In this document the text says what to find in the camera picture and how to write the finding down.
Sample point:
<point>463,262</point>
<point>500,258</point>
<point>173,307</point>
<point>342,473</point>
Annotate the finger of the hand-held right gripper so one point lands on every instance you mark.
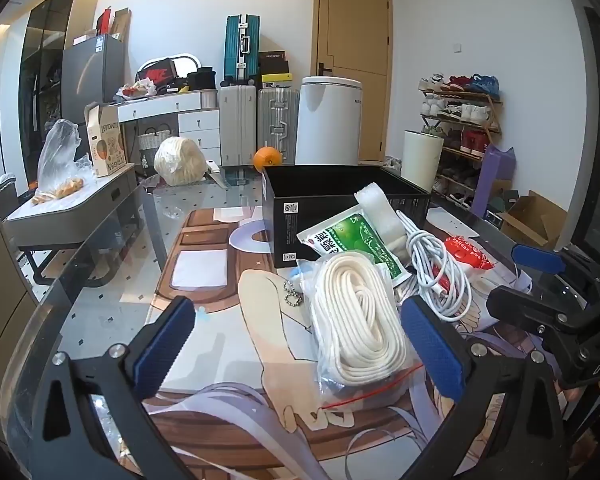
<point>537,258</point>
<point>525,305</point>

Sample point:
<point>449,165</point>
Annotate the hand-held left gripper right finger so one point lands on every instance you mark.
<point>432,352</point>

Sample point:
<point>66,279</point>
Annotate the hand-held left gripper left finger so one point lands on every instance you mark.
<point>162,347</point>

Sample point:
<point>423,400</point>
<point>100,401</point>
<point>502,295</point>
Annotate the red snack packet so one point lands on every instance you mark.
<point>467,255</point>

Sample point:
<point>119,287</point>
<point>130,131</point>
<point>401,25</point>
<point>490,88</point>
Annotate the zip bag of white laces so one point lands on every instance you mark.
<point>355,320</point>

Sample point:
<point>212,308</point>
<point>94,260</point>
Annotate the green printed packet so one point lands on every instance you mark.
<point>360,240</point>

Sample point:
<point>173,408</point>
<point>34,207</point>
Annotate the white foam wrap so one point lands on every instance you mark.
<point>380,210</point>

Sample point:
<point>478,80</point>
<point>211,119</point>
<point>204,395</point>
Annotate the black storage box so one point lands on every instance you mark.
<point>300,200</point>

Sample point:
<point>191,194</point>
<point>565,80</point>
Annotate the open brown cardboard box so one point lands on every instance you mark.
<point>535,215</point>

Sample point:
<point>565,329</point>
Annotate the purple bag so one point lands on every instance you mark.
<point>497,170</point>

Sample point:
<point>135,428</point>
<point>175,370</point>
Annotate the printed table mat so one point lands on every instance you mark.
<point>275,360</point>

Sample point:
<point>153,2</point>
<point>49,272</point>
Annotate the white cylinder appliance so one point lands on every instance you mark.
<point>422,160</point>

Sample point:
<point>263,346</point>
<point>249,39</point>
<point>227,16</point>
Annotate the grey side table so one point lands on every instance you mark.
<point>70,210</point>

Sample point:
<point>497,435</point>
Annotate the wooden shoe rack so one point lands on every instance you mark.
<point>487,97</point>

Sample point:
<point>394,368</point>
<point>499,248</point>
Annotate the white plastic bag bundle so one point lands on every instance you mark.
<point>180,161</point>

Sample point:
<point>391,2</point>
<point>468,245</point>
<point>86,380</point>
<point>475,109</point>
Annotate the group of shoes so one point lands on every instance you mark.
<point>460,82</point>

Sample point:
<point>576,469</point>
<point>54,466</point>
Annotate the wicker basket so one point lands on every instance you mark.
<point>152,141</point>

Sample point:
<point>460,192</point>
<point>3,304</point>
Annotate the printed cardboard box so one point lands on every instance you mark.
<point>107,142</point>

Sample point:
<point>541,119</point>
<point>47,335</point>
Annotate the clear plastic bag with snacks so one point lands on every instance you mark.
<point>60,160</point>

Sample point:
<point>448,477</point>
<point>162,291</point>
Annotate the orange fruit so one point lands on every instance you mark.
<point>267,158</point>

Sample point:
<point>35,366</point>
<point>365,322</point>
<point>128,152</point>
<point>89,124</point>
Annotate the white dresser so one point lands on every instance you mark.
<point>195,120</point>

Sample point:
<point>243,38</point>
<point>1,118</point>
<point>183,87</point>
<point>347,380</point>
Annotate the white suitcase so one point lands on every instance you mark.
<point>236,125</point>

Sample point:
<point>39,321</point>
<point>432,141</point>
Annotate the white tall appliance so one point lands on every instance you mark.
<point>330,120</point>

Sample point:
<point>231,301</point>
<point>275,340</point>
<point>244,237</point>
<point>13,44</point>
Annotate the silver suitcase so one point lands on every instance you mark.
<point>277,120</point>

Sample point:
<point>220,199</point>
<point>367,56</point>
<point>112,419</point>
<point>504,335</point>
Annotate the white bag with red food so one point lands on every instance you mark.
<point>132,91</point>

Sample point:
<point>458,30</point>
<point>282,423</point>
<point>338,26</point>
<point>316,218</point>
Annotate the wooden door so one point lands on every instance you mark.
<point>352,60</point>

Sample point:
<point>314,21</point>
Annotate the grey fridge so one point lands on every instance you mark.
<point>92,70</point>

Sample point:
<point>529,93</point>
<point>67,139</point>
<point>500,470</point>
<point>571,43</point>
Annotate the white oval mirror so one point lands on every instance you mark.
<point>185,59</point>

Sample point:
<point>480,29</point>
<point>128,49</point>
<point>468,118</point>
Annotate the yellow flat box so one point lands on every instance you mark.
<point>276,80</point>

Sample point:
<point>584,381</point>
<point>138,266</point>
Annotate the dark glass wardrobe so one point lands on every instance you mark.
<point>40,75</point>

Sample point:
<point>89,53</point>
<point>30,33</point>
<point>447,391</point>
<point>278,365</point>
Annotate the dark flat box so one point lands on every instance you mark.
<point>272,62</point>

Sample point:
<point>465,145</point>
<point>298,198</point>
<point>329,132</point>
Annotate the teal suitcase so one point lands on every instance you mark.
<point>241,45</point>

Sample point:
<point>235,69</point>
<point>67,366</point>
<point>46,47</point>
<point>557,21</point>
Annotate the brown cardboard carton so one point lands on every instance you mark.
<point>121,22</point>

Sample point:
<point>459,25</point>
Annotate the red box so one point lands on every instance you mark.
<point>103,20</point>

